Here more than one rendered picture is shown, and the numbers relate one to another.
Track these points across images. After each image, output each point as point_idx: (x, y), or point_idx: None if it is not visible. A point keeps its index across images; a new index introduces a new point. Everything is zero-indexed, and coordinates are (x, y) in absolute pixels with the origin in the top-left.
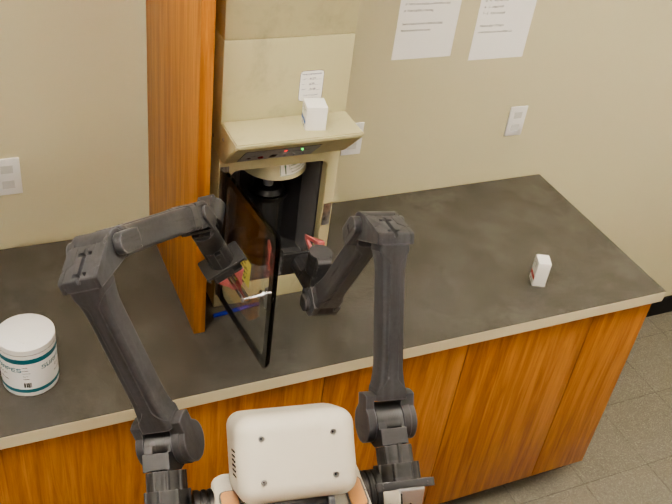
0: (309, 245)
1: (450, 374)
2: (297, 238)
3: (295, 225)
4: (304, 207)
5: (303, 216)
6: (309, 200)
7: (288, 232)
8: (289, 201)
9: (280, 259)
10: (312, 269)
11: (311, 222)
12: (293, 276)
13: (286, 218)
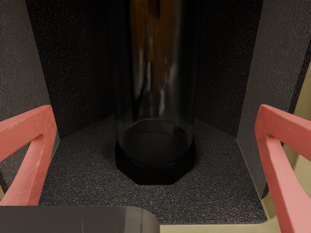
0: (281, 177)
1: None
2: (241, 133)
3: (240, 103)
4: (268, 48)
5: (262, 76)
6: (289, 13)
7: (225, 118)
8: (231, 44)
9: (191, 176)
10: None
11: (287, 86)
12: (213, 231)
13: (222, 87)
